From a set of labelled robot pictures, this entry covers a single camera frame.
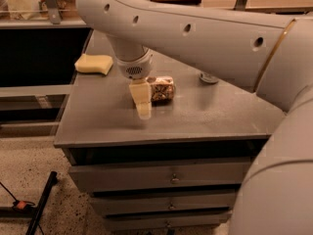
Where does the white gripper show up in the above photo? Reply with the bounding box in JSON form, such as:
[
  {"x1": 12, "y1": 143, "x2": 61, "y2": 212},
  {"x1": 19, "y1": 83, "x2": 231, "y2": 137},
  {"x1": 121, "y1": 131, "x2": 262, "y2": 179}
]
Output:
[{"x1": 116, "y1": 50, "x2": 153, "y2": 119}]

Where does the orange soda can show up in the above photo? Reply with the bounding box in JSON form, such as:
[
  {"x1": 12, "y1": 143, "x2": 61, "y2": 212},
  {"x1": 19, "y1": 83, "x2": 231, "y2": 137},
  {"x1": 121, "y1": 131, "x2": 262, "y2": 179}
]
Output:
[{"x1": 147, "y1": 76, "x2": 175, "y2": 102}]

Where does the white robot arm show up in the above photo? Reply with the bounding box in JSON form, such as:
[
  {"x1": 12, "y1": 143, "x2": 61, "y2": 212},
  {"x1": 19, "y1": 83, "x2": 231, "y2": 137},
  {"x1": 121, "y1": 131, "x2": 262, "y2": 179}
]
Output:
[{"x1": 76, "y1": 0, "x2": 313, "y2": 235}]

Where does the green and white soda can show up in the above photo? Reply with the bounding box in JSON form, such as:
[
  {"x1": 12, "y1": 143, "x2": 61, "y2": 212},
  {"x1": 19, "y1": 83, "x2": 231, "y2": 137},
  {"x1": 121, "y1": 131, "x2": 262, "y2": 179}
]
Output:
[{"x1": 200, "y1": 72, "x2": 219, "y2": 84}]

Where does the yellow sponge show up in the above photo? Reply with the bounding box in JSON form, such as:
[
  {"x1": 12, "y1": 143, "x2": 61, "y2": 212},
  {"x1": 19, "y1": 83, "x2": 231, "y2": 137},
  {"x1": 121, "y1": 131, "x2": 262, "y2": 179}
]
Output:
[{"x1": 74, "y1": 54, "x2": 113, "y2": 75}]

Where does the grey drawer cabinet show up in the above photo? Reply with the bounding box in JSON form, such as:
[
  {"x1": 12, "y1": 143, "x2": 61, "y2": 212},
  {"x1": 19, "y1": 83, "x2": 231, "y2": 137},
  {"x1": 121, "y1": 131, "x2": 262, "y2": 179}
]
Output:
[{"x1": 53, "y1": 24, "x2": 287, "y2": 233}]

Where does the black stand leg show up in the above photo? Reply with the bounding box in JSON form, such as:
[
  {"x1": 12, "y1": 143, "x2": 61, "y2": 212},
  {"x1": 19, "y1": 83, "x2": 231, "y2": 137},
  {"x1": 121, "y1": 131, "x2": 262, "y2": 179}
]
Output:
[{"x1": 25, "y1": 171, "x2": 58, "y2": 235}]

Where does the metal railing frame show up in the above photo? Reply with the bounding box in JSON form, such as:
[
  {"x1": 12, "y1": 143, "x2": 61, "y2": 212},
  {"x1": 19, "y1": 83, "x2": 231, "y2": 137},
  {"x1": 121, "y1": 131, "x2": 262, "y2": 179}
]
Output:
[{"x1": 0, "y1": 0, "x2": 313, "y2": 30}]

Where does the orange cable clip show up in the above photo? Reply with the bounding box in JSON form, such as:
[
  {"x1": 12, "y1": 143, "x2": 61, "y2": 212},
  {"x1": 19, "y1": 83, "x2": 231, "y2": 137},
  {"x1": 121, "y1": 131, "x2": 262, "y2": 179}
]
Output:
[{"x1": 13, "y1": 200, "x2": 35, "y2": 212}]

